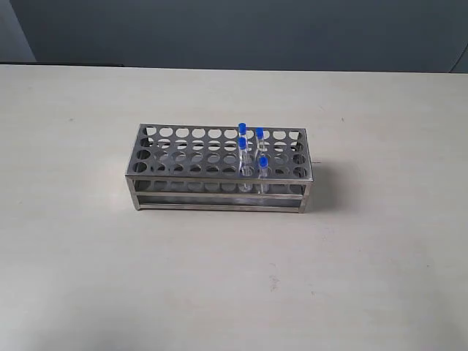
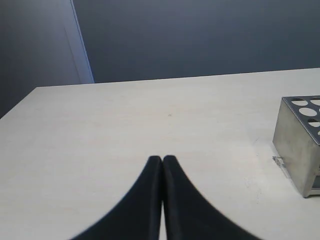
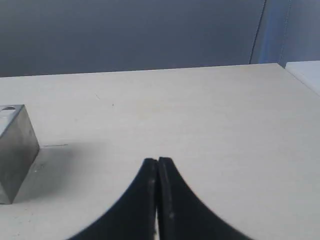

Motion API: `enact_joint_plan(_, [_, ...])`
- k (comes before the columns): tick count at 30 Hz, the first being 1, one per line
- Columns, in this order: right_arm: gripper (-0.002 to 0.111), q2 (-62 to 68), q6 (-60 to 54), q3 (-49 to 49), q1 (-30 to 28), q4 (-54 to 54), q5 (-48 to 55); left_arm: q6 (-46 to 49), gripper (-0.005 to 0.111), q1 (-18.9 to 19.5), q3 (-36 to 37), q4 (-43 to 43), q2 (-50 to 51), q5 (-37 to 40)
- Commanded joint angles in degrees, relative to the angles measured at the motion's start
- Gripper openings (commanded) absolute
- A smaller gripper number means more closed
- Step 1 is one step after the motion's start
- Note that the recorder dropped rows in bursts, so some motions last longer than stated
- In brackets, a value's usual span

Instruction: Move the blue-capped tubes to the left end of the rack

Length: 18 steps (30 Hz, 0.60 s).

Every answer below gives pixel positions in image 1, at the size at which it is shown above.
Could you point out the stainless steel test tube rack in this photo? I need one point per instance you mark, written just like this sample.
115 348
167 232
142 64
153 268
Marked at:
197 168

